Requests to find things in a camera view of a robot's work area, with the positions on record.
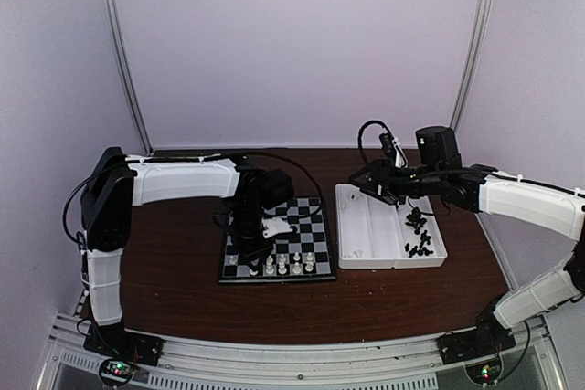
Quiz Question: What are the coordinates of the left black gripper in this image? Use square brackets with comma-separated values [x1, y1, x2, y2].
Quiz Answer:
[229, 199, 274, 273]

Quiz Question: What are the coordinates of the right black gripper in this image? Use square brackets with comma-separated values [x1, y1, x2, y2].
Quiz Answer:
[348, 158, 444, 205]

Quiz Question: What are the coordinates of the black grey chess board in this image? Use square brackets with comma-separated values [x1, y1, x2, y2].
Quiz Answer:
[218, 195, 336, 284]

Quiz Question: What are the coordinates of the white queen chess piece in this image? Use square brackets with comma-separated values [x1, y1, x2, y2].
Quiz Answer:
[277, 259, 288, 276]

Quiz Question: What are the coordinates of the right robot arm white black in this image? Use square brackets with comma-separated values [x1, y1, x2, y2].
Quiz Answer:
[348, 126, 584, 355]

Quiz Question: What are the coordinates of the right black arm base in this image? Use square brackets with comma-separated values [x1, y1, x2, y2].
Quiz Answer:
[437, 313, 516, 364]

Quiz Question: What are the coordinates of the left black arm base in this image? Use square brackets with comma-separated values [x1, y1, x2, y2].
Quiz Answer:
[83, 321, 164, 366]

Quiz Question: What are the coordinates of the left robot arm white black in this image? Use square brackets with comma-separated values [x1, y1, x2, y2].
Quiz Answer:
[80, 147, 294, 357]

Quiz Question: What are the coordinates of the black chess pieces upper pile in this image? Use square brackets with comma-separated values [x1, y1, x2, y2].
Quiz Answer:
[405, 206, 427, 235]

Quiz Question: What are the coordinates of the black chess pieces pile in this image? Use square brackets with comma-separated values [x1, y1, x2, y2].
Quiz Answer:
[404, 230, 434, 258]
[405, 206, 427, 235]

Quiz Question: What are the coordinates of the black chess pieces lower pile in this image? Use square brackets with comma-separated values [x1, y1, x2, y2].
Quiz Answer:
[404, 230, 434, 258]

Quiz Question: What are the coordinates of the right controller board with LEDs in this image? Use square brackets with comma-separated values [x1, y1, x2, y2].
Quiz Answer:
[465, 359, 503, 386]

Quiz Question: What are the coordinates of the controller board with leds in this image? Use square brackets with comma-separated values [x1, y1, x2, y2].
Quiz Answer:
[98, 358, 136, 386]
[465, 359, 503, 386]

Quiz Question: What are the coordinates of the left controller board with LEDs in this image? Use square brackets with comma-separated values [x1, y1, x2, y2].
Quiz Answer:
[98, 358, 136, 386]

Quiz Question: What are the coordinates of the white divided plastic tray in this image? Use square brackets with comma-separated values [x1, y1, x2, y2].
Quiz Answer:
[335, 184, 448, 269]

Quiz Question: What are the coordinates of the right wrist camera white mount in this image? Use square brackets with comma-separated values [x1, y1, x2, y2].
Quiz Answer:
[378, 132, 408, 169]

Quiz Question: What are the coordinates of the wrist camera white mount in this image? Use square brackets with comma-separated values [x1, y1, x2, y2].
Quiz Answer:
[378, 132, 408, 169]
[261, 217, 297, 239]

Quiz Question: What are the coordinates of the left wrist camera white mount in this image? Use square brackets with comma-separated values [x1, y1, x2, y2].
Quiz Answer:
[261, 217, 297, 239]

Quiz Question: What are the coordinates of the right black cable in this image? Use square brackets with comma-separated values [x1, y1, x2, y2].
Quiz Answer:
[356, 120, 585, 364]

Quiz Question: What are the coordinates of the right aluminium frame post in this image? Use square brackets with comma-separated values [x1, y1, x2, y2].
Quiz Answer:
[450, 0, 493, 132]

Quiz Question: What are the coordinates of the aluminium frame post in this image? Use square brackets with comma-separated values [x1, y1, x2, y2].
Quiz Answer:
[104, 0, 154, 155]
[450, 0, 493, 132]

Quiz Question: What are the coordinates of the aluminium front rail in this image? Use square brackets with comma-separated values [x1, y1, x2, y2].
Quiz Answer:
[32, 313, 569, 389]

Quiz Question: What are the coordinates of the left aluminium frame post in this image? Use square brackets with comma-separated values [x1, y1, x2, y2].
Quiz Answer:
[104, 0, 154, 155]

